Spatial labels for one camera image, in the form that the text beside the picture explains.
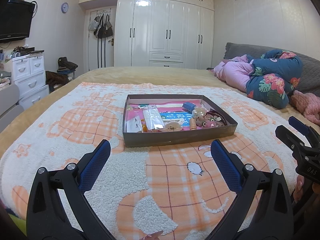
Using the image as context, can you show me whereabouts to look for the dark clothes pile on stool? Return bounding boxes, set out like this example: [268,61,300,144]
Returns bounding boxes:
[46,57,78,93]

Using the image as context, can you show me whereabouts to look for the grey bench cushion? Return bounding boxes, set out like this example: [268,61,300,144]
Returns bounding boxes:
[0,85,24,132]

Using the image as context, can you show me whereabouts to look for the orange white plush blanket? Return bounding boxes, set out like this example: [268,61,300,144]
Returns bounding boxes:
[1,82,297,239]

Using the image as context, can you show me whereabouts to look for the grey headboard cushion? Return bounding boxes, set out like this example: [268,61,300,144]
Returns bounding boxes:
[224,42,320,97]

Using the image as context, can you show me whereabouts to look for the brown shallow cardboard box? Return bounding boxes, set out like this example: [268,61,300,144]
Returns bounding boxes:
[123,94,238,147]

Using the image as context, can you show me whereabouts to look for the pink knitted blanket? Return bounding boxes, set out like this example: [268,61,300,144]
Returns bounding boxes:
[290,90,320,126]

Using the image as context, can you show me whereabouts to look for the right hand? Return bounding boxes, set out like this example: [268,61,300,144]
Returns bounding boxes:
[293,175,320,203]

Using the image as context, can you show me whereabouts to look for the tan bed cover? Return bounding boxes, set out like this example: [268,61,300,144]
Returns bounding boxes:
[0,65,320,156]

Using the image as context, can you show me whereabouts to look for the clear plastic bag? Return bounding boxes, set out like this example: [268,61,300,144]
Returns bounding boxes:
[143,105,164,130]

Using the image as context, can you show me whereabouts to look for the hanging bags on door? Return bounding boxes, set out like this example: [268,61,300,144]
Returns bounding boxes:
[88,14,113,39]

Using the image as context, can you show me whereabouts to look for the white door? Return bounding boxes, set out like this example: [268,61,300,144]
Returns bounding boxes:
[84,6,116,72]

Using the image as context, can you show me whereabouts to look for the white earring card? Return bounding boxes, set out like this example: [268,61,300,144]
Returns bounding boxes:
[126,116,143,133]

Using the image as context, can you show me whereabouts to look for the white drawer cabinet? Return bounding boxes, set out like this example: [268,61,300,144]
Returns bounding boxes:
[8,53,49,110]

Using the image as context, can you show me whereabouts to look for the white glossy wardrobe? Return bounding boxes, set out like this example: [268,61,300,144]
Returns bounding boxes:
[79,0,214,69]

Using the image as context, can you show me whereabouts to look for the dark red headband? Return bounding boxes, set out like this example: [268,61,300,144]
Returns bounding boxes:
[207,108,228,126]

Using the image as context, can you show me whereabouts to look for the floral blue pink quilt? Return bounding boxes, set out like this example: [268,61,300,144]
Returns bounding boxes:
[211,49,303,109]

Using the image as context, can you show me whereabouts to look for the round wall clock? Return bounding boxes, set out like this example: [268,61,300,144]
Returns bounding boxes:
[61,2,69,14]

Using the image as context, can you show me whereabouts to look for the black wall television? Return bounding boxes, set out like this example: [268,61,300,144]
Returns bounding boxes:
[0,0,36,43]

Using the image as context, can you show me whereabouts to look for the left hand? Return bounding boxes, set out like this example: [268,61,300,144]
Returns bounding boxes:
[140,231,163,240]

